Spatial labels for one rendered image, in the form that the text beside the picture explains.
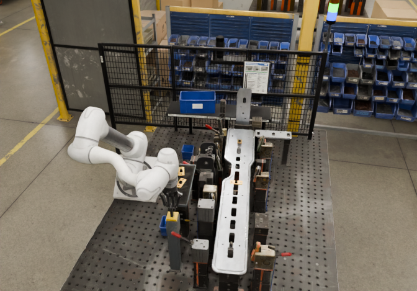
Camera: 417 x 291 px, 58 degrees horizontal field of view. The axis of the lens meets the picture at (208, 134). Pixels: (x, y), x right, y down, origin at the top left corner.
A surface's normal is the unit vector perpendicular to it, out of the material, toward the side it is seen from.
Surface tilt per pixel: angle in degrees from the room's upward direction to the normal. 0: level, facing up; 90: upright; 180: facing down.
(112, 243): 0
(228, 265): 0
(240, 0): 90
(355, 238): 0
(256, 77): 90
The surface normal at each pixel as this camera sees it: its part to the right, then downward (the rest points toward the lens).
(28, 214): 0.00, -0.83
